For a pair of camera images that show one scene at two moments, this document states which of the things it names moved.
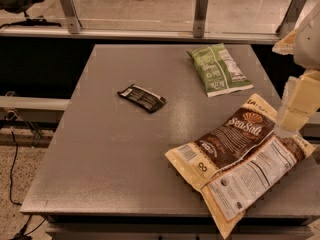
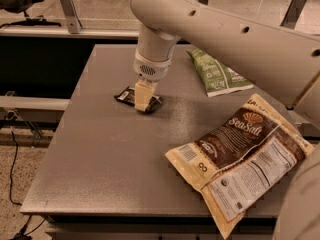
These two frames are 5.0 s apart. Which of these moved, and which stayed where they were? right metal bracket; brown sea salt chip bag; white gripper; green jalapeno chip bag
Moved: white gripper
Stayed: green jalapeno chip bag; brown sea salt chip bag; right metal bracket
